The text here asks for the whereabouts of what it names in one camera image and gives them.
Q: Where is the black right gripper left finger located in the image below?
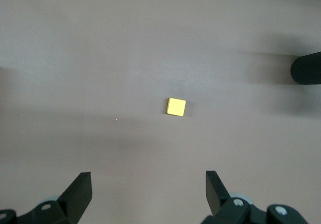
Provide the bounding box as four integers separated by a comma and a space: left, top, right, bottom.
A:
19, 171, 93, 224

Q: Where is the yellow wooden block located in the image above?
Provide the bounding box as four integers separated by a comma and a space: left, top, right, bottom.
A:
166, 97, 187, 117

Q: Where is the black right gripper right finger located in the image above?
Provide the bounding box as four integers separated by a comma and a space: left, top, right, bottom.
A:
203, 170, 268, 224

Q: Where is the black ribbed round object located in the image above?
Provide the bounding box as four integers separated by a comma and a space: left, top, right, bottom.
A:
290, 51, 321, 85

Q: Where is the brown table cover sheet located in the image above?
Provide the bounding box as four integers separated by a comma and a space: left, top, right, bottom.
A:
0, 0, 321, 224

